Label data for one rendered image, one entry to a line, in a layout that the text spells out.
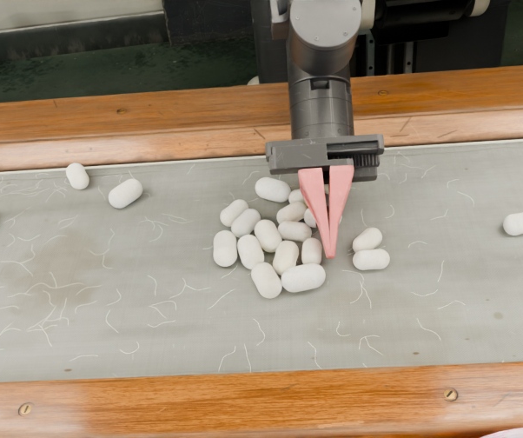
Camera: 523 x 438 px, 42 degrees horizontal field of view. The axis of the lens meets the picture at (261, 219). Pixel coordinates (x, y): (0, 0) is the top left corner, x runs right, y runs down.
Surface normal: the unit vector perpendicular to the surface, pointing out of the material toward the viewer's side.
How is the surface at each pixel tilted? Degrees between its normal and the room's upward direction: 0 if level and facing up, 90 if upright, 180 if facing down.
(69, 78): 0
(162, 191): 0
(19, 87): 0
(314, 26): 38
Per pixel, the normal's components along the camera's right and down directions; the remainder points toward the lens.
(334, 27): -0.02, -0.18
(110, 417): -0.09, -0.75
